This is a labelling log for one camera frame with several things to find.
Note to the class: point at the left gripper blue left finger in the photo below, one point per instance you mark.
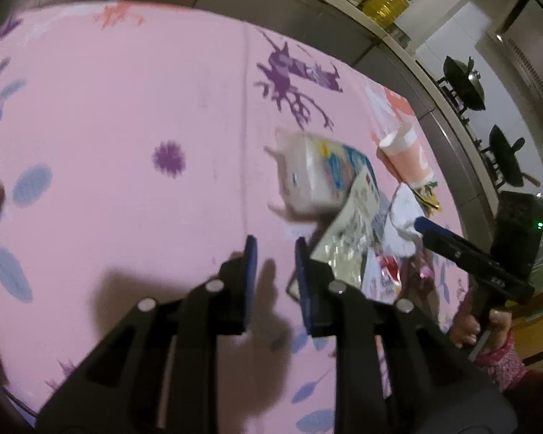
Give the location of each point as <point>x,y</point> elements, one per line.
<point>238,276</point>

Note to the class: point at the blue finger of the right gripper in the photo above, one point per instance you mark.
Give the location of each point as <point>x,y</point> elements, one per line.
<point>445,243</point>

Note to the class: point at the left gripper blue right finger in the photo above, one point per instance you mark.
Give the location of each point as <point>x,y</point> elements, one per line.
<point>318,304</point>

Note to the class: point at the dark red foil wrapper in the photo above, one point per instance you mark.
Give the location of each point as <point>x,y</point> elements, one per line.
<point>421,272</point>

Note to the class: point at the white tissue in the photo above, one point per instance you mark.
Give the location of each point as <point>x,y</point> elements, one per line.
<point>400,238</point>

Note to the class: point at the orange white snack packet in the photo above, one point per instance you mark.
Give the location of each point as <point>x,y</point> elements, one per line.
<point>381,279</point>

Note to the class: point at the pink paper cup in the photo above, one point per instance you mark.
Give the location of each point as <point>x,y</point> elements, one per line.
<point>406,153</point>

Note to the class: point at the blue white milk carton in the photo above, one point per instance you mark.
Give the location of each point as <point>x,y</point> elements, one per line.
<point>347,241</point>

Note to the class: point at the colourful plastic snack bag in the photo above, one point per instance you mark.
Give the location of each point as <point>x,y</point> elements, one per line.
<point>317,176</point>

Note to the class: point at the person's right hand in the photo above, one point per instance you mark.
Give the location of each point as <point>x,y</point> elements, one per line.
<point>465,329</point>

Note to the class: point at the black wok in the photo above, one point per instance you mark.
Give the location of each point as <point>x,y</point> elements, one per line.
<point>501,162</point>

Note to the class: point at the lidded steel wok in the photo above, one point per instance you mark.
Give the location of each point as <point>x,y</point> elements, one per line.
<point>464,83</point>

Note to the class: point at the pink floral tablecloth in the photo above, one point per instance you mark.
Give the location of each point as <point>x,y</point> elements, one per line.
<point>135,158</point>

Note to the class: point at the yellow cooking oil jug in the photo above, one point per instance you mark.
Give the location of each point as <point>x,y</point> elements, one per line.
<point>384,12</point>

